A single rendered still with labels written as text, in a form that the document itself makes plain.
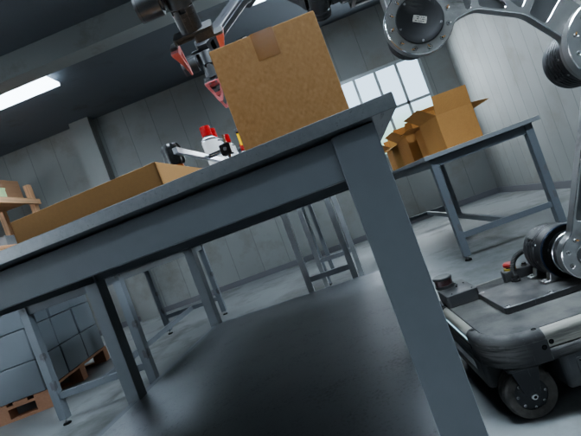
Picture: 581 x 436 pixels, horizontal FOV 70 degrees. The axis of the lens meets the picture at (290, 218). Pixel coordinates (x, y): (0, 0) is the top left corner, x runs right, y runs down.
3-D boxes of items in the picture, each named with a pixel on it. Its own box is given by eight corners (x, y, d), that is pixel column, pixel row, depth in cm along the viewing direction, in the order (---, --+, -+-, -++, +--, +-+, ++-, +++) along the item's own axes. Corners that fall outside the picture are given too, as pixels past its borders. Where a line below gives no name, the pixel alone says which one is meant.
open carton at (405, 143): (395, 170, 409) (381, 134, 409) (438, 154, 408) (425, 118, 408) (406, 165, 365) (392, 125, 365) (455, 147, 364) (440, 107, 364)
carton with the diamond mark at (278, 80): (267, 178, 119) (234, 90, 119) (346, 149, 117) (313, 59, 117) (252, 169, 89) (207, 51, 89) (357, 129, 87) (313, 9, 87)
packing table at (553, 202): (399, 238, 502) (378, 177, 501) (463, 215, 495) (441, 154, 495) (462, 265, 282) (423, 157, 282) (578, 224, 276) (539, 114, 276)
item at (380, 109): (181, 242, 281) (180, 240, 280) (367, 172, 257) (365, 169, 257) (-317, 392, 74) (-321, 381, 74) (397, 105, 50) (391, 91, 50)
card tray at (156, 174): (125, 228, 94) (119, 212, 93) (229, 188, 89) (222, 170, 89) (18, 246, 64) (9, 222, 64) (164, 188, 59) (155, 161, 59)
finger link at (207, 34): (208, 63, 111) (192, 28, 105) (233, 53, 111) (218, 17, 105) (209, 72, 106) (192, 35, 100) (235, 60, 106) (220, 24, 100)
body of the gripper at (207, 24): (176, 41, 106) (162, 11, 102) (213, 25, 106) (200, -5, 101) (175, 48, 101) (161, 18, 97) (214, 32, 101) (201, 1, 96)
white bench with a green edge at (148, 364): (167, 333, 438) (140, 262, 437) (233, 310, 432) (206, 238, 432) (51, 432, 248) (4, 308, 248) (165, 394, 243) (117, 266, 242)
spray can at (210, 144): (221, 190, 133) (200, 131, 133) (236, 184, 133) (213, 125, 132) (216, 190, 128) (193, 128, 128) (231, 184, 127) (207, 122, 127)
